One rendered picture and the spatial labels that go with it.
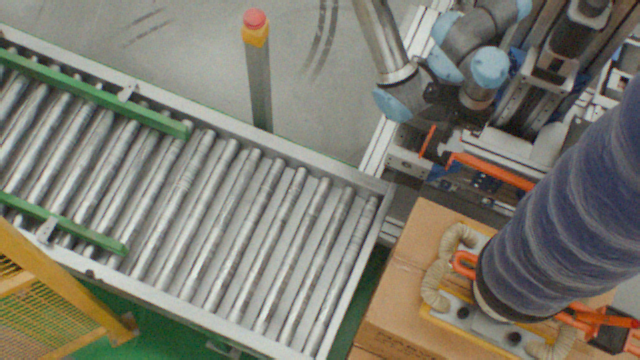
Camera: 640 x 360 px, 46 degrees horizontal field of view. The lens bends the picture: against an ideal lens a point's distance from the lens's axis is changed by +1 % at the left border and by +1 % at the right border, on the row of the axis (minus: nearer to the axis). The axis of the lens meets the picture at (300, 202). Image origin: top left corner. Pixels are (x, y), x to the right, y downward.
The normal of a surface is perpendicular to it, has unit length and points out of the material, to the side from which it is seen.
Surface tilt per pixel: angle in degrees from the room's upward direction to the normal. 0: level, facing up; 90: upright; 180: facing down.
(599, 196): 81
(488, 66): 0
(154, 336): 0
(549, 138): 0
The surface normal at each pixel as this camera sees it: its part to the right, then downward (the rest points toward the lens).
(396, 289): 0.01, -0.33
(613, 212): -0.74, 0.57
